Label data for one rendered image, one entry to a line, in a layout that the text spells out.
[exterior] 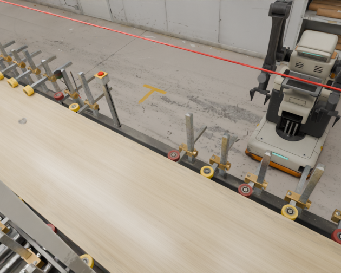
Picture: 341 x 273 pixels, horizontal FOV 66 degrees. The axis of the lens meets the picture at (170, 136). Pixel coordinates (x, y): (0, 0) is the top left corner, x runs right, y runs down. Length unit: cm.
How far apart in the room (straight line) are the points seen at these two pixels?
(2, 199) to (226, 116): 282
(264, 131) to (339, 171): 81
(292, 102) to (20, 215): 200
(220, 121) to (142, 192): 185
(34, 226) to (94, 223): 74
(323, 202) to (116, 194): 189
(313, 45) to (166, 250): 152
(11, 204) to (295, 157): 230
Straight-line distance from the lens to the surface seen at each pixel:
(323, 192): 285
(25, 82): 332
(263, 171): 162
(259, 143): 267
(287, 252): 149
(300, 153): 268
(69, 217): 166
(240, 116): 330
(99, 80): 198
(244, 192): 158
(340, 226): 170
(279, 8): 173
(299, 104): 231
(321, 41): 199
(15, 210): 81
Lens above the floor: 225
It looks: 47 degrees down
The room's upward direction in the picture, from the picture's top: 8 degrees counter-clockwise
